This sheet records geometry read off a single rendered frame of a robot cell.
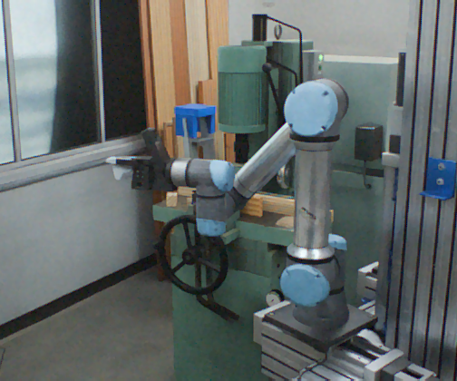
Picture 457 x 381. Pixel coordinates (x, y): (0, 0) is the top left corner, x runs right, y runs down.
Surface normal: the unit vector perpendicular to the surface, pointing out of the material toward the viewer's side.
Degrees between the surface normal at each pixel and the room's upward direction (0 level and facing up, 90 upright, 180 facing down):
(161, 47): 87
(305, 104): 82
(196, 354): 90
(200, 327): 90
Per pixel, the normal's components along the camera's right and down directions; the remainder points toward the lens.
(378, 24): -0.55, 0.22
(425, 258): -0.75, 0.18
